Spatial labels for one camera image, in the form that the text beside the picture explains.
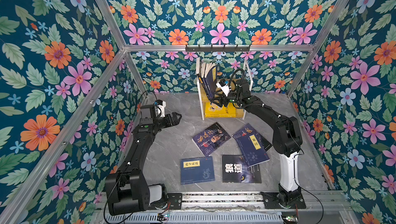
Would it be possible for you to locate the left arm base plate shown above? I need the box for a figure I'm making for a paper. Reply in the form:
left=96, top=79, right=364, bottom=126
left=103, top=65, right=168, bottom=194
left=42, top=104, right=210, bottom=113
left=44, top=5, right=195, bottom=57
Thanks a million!
left=162, top=193, right=183, bottom=210

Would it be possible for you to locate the wooden shelf white frame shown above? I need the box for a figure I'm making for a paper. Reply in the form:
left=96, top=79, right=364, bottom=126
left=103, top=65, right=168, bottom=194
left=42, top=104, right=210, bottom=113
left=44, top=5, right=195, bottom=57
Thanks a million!
left=197, top=58, right=253, bottom=120

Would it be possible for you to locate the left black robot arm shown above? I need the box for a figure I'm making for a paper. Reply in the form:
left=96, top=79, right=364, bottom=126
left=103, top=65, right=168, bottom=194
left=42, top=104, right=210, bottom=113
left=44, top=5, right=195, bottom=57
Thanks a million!
left=104, top=100, right=181, bottom=216

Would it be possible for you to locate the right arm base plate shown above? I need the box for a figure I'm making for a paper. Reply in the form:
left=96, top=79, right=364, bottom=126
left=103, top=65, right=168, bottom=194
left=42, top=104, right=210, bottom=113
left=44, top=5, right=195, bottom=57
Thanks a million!
left=260, top=192, right=307, bottom=210

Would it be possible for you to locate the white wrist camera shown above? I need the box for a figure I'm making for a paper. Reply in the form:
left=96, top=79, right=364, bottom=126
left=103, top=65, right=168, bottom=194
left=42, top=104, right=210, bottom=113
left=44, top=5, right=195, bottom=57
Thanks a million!
left=154, top=100, right=166, bottom=118
left=216, top=79, right=231, bottom=97

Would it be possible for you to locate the yellow cartoon cover book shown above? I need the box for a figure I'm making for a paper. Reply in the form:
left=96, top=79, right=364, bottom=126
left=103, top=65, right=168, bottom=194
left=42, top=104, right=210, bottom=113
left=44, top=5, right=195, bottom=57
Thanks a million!
left=205, top=102, right=237, bottom=117

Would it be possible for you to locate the dark illustrated cover book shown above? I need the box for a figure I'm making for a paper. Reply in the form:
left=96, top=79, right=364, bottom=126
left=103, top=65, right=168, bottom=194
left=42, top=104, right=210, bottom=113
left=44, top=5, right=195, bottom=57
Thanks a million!
left=192, top=122, right=231, bottom=157

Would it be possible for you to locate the black wolf cover book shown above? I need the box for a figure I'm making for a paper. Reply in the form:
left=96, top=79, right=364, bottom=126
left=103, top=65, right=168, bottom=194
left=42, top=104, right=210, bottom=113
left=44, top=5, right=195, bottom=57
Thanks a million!
left=222, top=155, right=262, bottom=184

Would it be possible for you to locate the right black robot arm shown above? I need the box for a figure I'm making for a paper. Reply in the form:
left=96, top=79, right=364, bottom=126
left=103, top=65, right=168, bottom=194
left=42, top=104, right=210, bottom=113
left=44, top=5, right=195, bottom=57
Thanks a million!
left=210, top=78, right=304, bottom=209

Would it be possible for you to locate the purple book under right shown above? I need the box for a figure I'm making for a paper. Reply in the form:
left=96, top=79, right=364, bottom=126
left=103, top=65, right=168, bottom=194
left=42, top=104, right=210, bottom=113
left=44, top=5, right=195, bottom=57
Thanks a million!
left=232, top=123, right=273, bottom=151

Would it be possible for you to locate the navy book yellow label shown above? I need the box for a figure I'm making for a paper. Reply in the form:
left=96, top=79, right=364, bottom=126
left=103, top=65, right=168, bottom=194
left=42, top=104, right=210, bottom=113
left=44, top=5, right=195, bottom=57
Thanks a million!
left=200, top=62, right=214, bottom=100

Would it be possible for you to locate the black hook rail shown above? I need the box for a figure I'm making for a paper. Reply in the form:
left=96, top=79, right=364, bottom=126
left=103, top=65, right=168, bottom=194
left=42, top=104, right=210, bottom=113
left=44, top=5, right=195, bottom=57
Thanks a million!
left=185, top=44, right=251, bottom=53

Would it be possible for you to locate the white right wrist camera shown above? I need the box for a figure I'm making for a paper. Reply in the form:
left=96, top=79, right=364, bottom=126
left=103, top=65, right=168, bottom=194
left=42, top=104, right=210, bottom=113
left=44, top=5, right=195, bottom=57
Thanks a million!
left=216, top=79, right=231, bottom=97

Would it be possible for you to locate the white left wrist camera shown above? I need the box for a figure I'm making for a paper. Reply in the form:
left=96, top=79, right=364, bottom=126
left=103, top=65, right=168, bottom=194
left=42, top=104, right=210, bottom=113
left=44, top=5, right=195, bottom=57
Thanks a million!
left=154, top=100, right=166, bottom=118

